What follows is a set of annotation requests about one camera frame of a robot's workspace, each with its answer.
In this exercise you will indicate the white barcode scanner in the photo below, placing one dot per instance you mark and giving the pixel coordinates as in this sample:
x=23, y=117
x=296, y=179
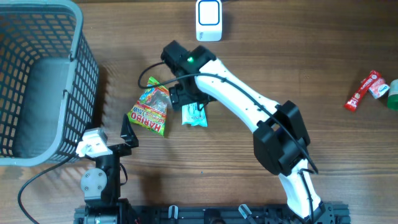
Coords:
x=209, y=20

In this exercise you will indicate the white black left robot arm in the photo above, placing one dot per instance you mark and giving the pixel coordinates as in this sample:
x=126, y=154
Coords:
x=102, y=184

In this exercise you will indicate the grey plastic mesh basket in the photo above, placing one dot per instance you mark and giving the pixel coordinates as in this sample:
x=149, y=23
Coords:
x=49, y=81

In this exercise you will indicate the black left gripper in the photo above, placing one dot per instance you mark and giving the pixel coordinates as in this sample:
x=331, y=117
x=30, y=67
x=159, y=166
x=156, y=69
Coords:
x=130, y=139

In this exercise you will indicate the red tissue pack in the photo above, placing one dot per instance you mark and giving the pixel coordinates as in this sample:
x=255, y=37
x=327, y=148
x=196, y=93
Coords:
x=379, y=88

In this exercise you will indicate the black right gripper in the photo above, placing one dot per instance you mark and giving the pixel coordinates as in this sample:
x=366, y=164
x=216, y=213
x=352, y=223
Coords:
x=178, y=96

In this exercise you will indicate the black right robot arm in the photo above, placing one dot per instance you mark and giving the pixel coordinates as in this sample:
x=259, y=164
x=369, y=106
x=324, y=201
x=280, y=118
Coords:
x=280, y=138

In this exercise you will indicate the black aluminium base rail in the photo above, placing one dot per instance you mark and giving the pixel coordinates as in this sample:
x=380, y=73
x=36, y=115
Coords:
x=276, y=213

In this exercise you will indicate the green Haribo candy bag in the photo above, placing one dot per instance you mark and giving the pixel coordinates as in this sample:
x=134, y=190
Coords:
x=150, y=110

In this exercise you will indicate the green lid small jar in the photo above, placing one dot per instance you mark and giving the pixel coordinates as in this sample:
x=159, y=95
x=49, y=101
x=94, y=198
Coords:
x=392, y=100

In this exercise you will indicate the red Nescafe stick pack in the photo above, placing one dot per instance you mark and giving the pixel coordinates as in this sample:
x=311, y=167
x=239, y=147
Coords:
x=353, y=102

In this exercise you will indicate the mint green wipes pack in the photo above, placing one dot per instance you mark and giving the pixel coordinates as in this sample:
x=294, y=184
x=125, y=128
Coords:
x=194, y=114

